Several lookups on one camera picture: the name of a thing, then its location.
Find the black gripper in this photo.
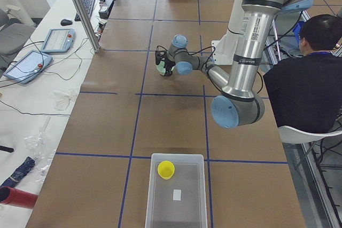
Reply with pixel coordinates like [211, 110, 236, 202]
[155, 45, 174, 76]

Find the light green bowl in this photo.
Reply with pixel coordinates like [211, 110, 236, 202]
[156, 60, 175, 76]

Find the yellow plastic cup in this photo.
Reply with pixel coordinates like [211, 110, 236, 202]
[157, 160, 175, 180]

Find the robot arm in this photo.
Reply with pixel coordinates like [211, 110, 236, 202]
[155, 0, 313, 128]

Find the clear plastic storage box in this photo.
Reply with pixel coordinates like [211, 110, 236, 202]
[145, 153, 208, 227]

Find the black keyboard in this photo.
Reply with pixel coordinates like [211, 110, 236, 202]
[81, 0, 96, 18]

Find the white crumpled cloth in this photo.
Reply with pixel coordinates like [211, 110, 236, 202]
[53, 90, 78, 111]

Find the blue teach pendant far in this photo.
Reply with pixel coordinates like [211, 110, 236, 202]
[41, 28, 75, 54]

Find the blue teach pendant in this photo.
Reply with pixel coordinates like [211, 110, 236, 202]
[3, 50, 53, 84]
[41, 28, 75, 54]

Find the black computer mouse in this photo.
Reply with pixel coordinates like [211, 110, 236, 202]
[60, 19, 73, 26]

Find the blue storage bin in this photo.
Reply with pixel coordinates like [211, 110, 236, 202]
[292, 21, 305, 46]

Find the white chair seat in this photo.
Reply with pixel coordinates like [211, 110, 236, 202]
[278, 125, 341, 144]

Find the seated person in black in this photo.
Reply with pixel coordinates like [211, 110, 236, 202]
[263, 14, 341, 133]

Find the blue teach pendant near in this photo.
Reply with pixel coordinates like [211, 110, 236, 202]
[3, 50, 53, 84]

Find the clear plastic bag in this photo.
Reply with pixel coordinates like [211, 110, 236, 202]
[24, 131, 56, 185]

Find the grey office chair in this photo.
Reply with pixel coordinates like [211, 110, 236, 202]
[1, 10, 35, 75]

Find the dark blue folded umbrella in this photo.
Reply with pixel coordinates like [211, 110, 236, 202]
[1, 156, 35, 187]

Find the red cylinder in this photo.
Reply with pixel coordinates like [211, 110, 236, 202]
[1, 186, 38, 209]

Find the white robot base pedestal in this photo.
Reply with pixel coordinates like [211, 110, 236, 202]
[212, 0, 244, 65]

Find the aluminium frame post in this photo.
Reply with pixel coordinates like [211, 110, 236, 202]
[72, 0, 100, 53]

